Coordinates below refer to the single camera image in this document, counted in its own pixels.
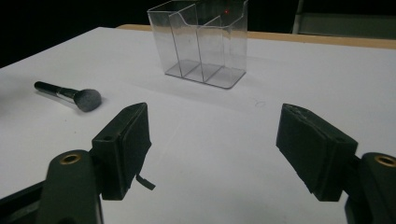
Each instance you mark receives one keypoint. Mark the black makeup brush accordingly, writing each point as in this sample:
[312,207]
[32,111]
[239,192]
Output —
[87,99]

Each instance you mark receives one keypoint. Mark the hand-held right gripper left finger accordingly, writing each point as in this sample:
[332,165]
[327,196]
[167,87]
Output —
[120,155]

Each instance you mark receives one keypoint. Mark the clear acrylic organizer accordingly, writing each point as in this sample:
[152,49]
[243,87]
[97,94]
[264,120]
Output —
[199,62]

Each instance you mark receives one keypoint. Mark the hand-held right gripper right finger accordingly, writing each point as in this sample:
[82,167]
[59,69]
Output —
[314,152]

